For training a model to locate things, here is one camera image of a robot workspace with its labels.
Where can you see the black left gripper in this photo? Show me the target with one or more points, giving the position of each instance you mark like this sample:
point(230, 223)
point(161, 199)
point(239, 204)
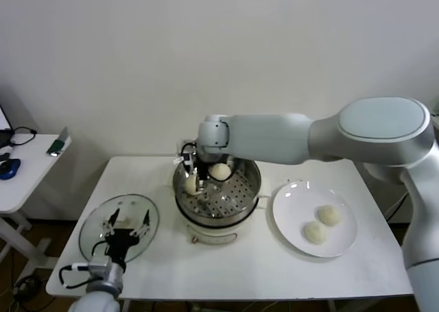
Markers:
point(120, 243)

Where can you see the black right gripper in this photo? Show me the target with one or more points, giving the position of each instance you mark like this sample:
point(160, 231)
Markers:
point(203, 168)

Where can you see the white steamed baozi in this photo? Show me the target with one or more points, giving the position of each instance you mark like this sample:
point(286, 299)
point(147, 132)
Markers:
point(190, 186)
point(219, 172)
point(313, 231)
point(329, 215)

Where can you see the glass pot lid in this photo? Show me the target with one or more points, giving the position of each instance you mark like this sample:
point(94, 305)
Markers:
point(92, 229)

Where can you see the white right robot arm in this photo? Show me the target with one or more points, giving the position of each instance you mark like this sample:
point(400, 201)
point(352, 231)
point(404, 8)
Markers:
point(343, 137)

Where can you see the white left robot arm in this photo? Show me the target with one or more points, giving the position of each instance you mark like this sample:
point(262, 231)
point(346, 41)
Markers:
point(99, 295)

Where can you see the steel steamer basket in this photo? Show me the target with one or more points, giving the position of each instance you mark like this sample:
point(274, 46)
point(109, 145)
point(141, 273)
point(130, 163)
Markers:
point(236, 195)

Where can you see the white round plate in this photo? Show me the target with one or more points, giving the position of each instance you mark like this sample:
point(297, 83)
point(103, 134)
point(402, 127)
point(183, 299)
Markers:
point(291, 219)

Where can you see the green circuit board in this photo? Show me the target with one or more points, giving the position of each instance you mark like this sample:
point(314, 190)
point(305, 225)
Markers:
point(56, 147)

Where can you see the white side table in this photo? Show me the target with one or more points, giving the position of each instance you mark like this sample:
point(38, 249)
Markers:
point(31, 175)

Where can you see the blue computer mouse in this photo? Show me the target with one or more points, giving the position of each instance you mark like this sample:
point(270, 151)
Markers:
point(9, 169)

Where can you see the laptop computer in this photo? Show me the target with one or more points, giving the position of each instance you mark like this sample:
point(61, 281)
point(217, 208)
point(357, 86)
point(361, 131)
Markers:
point(4, 127)

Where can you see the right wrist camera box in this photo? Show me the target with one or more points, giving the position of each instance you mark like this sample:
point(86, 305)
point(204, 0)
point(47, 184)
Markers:
point(187, 157)

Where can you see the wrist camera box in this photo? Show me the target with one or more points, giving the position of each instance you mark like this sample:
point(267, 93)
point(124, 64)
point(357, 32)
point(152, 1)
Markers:
point(187, 157)
point(101, 267)

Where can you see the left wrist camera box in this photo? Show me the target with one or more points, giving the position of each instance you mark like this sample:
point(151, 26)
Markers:
point(101, 267)

